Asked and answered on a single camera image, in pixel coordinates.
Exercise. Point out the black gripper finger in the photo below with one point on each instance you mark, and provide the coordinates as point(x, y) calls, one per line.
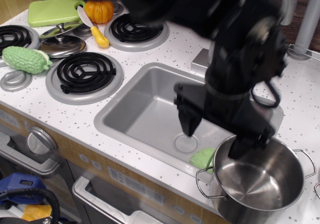
point(189, 120)
point(241, 145)

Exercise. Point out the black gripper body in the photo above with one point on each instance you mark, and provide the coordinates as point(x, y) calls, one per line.
point(232, 112)

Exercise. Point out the stainless steel pot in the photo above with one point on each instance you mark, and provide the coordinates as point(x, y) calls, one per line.
point(259, 186)

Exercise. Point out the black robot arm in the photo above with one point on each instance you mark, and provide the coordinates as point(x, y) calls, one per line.
point(249, 49)

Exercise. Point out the grey toy sink basin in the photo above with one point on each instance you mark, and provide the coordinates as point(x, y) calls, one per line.
point(143, 115)

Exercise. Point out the steel pot lid lower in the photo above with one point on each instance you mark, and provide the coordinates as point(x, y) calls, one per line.
point(62, 46)

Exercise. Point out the steel pot lid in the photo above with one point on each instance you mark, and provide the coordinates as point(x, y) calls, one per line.
point(62, 46)
point(60, 29)

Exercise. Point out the steel pot lid upper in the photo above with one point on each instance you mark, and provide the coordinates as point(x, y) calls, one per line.
point(60, 29)

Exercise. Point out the green toy cabbage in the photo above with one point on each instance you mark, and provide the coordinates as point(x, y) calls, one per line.
point(203, 159)

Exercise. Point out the silver toy faucet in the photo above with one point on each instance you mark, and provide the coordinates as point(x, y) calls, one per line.
point(202, 61)

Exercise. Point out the grey vertical pole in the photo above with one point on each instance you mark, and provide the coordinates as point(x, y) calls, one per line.
point(309, 24)

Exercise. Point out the back right black burner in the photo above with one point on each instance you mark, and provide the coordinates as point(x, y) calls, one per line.
point(127, 35)

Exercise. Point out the black burner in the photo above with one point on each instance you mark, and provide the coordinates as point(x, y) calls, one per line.
point(84, 78)
point(127, 35)
point(18, 36)

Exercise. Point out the front right black burner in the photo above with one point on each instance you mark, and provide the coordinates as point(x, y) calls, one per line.
point(84, 78)

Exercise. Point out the orange toy pumpkin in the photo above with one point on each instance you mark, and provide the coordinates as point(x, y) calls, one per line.
point(99, 12)

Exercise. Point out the silver stove dial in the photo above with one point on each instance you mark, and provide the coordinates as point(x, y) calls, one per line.
point(40, 142)

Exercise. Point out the green toy bitter gourd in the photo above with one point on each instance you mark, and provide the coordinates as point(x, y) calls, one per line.
point(27, 60)

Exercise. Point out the green plastic cutting board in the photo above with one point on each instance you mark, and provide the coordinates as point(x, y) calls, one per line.
point(53, 12)

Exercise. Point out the grey oval knob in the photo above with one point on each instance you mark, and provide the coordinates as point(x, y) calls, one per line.
point(15, 81)

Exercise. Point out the yellow cloth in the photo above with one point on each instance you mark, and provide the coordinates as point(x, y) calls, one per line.
point(35, 212)

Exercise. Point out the blue clamp tool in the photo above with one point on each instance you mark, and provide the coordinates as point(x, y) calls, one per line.
point(21, 181)

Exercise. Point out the left black burner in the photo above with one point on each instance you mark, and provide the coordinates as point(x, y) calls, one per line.
point(18, 36)

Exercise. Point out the wire rack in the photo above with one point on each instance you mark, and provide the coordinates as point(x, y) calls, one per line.
point(301, 54)

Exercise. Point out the yellow handled toy knife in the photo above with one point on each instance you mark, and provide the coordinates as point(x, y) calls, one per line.
point(99, 38)

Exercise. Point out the grey dishwasher handle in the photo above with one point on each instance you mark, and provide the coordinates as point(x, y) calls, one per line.
point(115, 215)

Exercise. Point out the grey oven door handle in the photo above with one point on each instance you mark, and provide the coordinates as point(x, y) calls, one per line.
point(46, 170)

